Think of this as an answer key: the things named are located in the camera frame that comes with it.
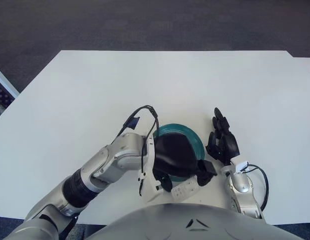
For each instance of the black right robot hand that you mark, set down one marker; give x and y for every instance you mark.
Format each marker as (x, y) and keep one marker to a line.
(227, 145)

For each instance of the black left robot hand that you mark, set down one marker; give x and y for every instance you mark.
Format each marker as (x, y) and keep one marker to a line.
(174, 155)

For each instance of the white charger block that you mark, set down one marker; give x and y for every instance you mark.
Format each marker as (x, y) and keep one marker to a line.
(186, 190)

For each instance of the dark green round plate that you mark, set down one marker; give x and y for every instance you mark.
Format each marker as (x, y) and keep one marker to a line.
(194, 142)

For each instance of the silver robot torso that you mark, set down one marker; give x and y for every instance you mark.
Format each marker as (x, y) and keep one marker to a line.
(194, 225)

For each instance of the white shelf board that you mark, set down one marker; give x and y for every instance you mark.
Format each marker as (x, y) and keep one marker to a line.
(5, 82)

